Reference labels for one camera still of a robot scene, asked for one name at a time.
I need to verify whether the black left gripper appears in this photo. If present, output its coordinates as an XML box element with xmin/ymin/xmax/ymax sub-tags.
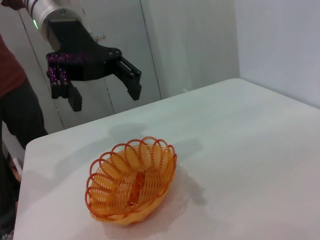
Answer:
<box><xmin>45</xmin><ymin>18</ymin><xmax>143</xmax><ymax>112</ymax></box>

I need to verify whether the orange plastic wire basket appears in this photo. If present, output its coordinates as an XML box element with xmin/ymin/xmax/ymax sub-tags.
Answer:
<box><xmin>84</xmin><ymin>136</ymin><xmax>178</xmax><ymax>227</ymax></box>

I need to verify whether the person in red shirt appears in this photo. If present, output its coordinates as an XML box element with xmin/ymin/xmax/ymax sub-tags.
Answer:
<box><xmin>0</xmin><ymin>32</ymin><xmax>49</xmax><ymax>151</ymax></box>

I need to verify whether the white cabinet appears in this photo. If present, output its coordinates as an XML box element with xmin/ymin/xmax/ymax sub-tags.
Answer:
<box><xmin>0</xmin><ymin>0</ymin><xmax>241</xmax><ymax>137</ymax></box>

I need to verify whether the small metal door handle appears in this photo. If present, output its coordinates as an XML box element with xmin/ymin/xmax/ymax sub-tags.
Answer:
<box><xmin>89</xmin><ymin>31</ymin><xmax>107</xmax><ymax>41</ymax></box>

